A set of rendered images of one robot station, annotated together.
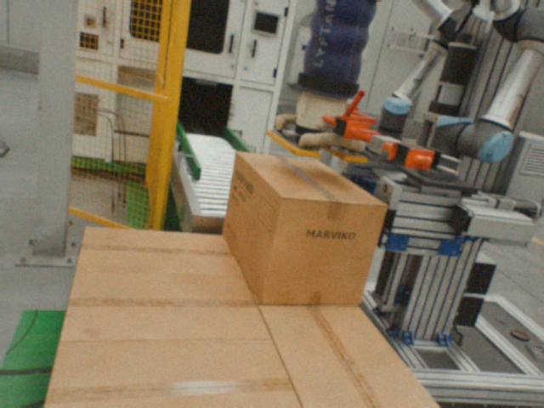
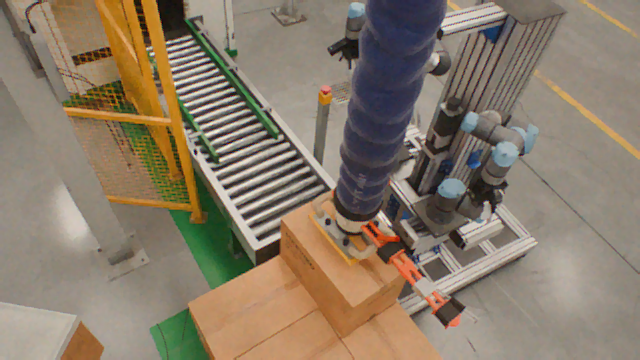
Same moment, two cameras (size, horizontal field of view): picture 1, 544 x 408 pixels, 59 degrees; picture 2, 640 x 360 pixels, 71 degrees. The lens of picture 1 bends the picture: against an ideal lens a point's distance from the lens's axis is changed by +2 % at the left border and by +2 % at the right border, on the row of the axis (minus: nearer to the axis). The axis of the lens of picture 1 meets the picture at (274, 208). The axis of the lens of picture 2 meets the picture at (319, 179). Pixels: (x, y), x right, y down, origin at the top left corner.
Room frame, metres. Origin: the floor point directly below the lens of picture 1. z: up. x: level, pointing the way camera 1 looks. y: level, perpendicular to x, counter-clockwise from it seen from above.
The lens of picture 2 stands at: (0.72, 0.48, 2.91)
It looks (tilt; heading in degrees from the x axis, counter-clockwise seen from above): 51 degrees down; 340
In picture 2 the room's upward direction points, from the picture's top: 7 degrees clockwise
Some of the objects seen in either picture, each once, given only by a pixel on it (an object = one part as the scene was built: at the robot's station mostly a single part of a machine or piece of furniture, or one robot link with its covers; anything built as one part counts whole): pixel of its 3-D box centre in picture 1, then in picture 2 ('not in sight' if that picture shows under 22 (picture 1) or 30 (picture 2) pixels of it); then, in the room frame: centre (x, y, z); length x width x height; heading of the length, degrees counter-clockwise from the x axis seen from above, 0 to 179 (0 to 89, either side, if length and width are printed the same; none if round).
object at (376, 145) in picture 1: (385, 145); (423, 288); (1.39, -0.28, 1.18); 0.07 x 0.07 x 0.04; 22
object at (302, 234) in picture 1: (293, 222); (341, 259); (1.82, -0.09, 0.74); 0.60 x 0.40 x 0.40; 23
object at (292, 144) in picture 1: (291, 138); (336, 233); (1.79, -0.01, 1.08); 0.34 x 0.10 x 0.05; 22
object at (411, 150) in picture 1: (410, 155); (446, 314); (1.27, -0.33, 1.18); 0.08 x 0.07 x 0.05; 22
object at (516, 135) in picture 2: not in sight; (507, 140); (1.61, -0.51, 1.82); 0.11 x 0.11 x 0.08; 40
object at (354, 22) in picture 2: not in sight; (356, 16); (2.47, -0.22, 1.79); 0.09 x 0.08 x 0.11; 83
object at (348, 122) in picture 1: (351, 128); (390, 250); (1.59, -0.20, 1.18); 0.10 x 0.08 x 0.06; 112
